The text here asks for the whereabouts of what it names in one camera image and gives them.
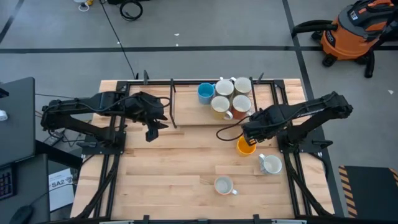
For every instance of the black computer mouse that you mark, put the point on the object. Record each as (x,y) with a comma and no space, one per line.
(20,214)

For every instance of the pale green mug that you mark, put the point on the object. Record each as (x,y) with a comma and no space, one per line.
(243,85)

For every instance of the plain yellow mug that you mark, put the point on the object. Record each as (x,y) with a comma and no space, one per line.
(245,151)

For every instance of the white printed paper sheet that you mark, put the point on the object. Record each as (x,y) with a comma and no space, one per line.
(60,193)

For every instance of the black desk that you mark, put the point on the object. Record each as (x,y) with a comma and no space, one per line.
(34,186)

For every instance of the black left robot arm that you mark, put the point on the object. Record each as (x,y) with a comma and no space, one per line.
(77,104)

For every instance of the white mug with yellow dots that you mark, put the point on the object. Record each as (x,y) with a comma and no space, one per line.
(220,104)

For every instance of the white mug with blue pattern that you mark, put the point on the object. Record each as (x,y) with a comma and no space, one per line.
(272,165)

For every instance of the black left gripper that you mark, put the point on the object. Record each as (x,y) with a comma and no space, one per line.
(147,107)

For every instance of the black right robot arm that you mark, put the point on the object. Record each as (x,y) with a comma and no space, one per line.
(311,110)

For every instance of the black keyboard with blue keys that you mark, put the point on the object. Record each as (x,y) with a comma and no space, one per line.
(6,183)

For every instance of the silver aluminium extrusion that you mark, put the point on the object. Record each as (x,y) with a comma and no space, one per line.
(116,222)
(289,221)

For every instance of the dark grey flat panel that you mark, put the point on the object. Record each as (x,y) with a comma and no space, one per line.
(17,124)

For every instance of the black power strip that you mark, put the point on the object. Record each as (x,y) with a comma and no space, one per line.
(53,140)

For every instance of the black mat with hazard stripes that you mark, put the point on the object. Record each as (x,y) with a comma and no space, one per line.
(370,189)

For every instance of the orange-brown mug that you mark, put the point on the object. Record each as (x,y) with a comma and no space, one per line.
(242,104)

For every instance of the white mug bottom centre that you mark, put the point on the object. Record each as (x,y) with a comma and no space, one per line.
(223,186)

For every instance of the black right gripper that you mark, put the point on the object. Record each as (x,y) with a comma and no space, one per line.
(267,121)

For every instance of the grey mug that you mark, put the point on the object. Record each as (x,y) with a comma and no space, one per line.
(224,88)

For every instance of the orange and black shop vacuum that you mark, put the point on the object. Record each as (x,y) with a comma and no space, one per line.
(351,34)

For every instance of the small white object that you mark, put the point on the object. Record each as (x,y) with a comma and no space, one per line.
(3,115)

